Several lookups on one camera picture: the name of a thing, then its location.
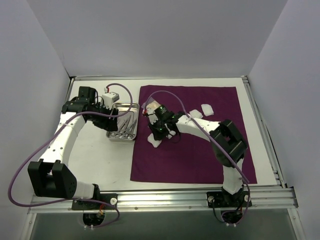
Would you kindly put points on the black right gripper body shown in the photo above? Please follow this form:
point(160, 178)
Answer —
point(157, 131)

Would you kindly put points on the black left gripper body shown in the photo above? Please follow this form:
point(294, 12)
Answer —
point(107, 122)

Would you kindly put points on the white gauze pad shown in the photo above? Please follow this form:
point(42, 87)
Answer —
point(207, 110)
point(151, 140)
point(171, 134)
point(196, 114)

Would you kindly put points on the steel instrument tray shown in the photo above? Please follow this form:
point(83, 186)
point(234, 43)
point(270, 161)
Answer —
point(134, 113)

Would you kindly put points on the steel forceps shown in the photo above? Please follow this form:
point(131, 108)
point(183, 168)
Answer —
point(130, 129)
point(117, 134)

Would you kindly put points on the clear bag of cotton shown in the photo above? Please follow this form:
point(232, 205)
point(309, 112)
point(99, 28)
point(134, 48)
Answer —
point(150, 106)

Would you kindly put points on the purple surgical cloth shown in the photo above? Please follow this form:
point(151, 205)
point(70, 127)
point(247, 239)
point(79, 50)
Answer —
point(185, 159)

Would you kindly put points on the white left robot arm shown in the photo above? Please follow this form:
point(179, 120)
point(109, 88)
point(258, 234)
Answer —
point(50, 176)

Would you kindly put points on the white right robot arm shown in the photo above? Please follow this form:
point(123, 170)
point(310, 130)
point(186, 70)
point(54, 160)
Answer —
point(228, 144)

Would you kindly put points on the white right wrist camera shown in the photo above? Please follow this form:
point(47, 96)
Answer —
point(152, 117)

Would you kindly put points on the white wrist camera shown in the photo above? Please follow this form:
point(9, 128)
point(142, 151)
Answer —
point(152, 117)
point(109, 98)

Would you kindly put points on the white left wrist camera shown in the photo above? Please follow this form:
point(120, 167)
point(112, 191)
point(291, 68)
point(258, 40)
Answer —
point(109, 98)

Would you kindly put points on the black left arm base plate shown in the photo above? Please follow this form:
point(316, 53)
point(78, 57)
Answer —
point(106, 201)

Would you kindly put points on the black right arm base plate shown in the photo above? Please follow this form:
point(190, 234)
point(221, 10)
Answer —
point(223, 199)

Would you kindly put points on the aluminium right rail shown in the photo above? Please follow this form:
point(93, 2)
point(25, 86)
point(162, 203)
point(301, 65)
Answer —
point(265, 134)

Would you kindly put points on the aluminium rail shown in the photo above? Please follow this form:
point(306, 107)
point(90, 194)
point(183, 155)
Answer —
point(271, 197)
point(265, 134)

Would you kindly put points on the aluminium front rail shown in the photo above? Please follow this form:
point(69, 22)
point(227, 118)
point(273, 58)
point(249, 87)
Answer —
point(271, 197)

